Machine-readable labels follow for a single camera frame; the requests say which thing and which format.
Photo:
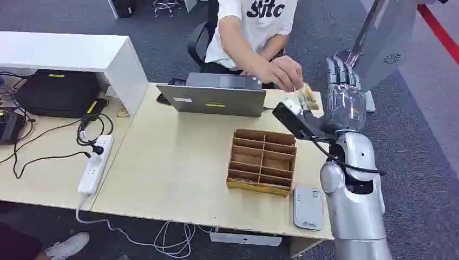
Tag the person's right hand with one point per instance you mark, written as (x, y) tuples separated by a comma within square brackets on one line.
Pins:
[(283, 73)]

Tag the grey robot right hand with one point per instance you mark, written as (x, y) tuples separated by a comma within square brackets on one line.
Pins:
[(344, 104)]

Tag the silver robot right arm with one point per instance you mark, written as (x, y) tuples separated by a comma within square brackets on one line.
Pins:
[(353, 215)]

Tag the person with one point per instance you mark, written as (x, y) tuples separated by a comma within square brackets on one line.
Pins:
[(258, 21)]

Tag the grey laptop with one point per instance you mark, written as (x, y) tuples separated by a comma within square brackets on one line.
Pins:
[(215, 100)]

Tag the silver computer case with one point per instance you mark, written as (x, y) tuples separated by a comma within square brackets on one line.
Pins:
[(383, 39)]

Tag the black office chair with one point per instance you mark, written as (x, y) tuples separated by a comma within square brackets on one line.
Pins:
[(200, 39)]

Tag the wooden card box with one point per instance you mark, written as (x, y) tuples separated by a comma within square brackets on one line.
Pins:
[(263, 161)]

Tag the grey flat device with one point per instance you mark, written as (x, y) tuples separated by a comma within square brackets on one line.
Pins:
[(307, 208)]

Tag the red floor tape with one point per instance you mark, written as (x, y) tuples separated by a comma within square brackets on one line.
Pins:
[(439, 32)]

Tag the chrome stool base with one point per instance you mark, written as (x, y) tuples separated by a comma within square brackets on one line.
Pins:
[(165, 6)]

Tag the black power adapter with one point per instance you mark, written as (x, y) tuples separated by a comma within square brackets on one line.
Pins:
[(95, 107)]

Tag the black plug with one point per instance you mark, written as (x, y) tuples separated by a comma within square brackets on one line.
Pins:
[(97, 149)]

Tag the white power strip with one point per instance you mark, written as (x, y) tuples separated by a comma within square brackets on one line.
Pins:
[(95, 167)]

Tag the white desk shelf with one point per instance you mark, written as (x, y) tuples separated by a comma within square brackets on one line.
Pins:
[(71, 52)]

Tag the black case with yellow label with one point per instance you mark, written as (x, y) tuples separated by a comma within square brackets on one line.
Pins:
[(57, 93)]

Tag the white shoe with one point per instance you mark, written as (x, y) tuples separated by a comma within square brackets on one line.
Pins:
[(68, 245)]

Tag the black box device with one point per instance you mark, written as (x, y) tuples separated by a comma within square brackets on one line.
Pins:
[(10, 127)]

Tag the person's leg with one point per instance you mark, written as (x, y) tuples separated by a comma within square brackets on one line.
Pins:
[(18, 244)]

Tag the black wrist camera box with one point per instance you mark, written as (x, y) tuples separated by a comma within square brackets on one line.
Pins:
[(292, 120)]

